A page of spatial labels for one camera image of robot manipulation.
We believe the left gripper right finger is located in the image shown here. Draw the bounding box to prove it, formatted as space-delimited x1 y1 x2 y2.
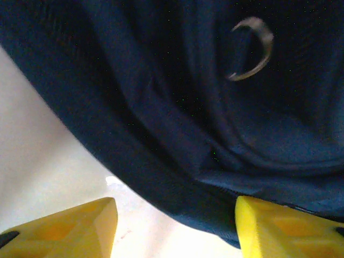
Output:
235 195 344 258

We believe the navy blue backpack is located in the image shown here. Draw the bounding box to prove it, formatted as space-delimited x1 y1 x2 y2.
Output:
0 0 344 249

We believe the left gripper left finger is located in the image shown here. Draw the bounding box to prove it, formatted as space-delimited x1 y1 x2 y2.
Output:
0 197 119 258

